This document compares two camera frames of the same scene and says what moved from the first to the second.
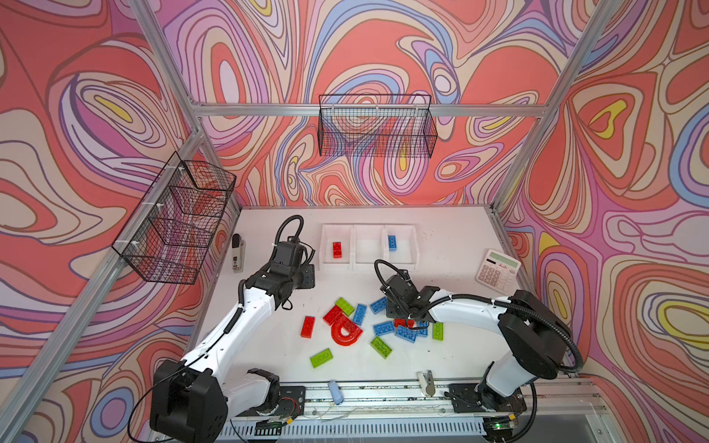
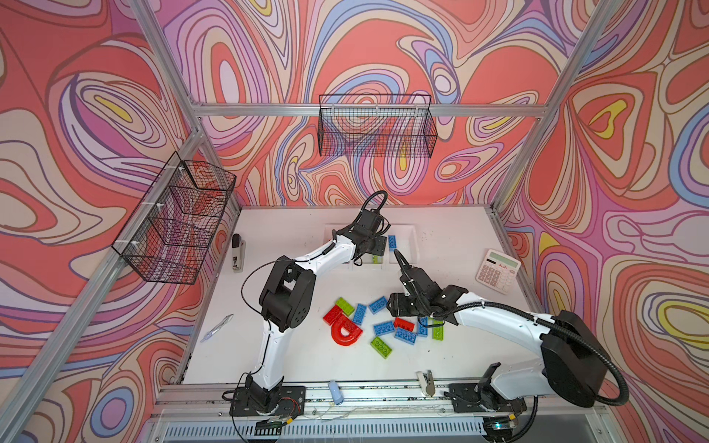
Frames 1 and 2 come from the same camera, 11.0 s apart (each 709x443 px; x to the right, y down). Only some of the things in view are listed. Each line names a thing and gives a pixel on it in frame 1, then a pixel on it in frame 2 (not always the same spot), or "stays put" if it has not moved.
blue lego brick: [379, 305] stays put
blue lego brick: [359, 314] stays put
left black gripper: [309, 281] to [381, 245]
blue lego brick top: [391, 243] stays put
